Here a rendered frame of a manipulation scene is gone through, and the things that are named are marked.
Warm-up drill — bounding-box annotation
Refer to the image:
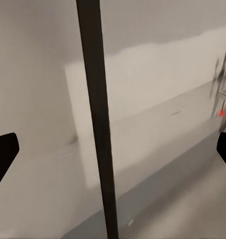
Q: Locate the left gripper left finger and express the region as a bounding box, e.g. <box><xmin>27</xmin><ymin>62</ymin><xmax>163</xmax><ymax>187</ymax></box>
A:
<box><xmin>0</xmin><ymin>132</ymin><xmax>19</xmax><ymax>182</ymax></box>

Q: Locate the poster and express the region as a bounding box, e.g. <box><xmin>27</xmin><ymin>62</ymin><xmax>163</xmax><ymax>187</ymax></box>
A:
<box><xmin>76</xmin><ymin>0</ymin><xmax>118</xmax><ymax>239</ymax></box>

